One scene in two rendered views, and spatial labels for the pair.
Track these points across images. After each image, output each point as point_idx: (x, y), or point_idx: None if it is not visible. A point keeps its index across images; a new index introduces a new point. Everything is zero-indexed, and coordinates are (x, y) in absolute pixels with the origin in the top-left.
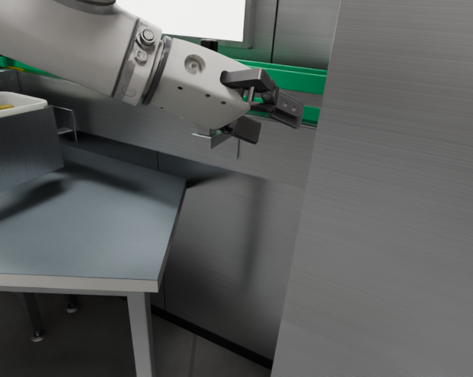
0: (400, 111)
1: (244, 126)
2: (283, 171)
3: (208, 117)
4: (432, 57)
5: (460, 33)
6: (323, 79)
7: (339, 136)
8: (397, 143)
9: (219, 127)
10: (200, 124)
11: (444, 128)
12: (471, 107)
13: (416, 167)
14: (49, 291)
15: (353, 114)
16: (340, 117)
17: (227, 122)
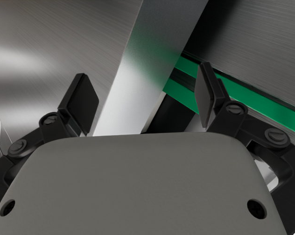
0: (69, 64)
1: (202, 102)
2: (284, 9)
3: (133, 195)
4: (56, 96)
5: (48, 103)
6: (192, 106)
7: (103, 50)
8: (73, 35)
9: (193, 134)
10: (243, 186)
11: (55, 44)
12: (47, 56)
13: (67, 10)
14: None
15: (90, 72)
16: (98, 71)
17: (134, 140)
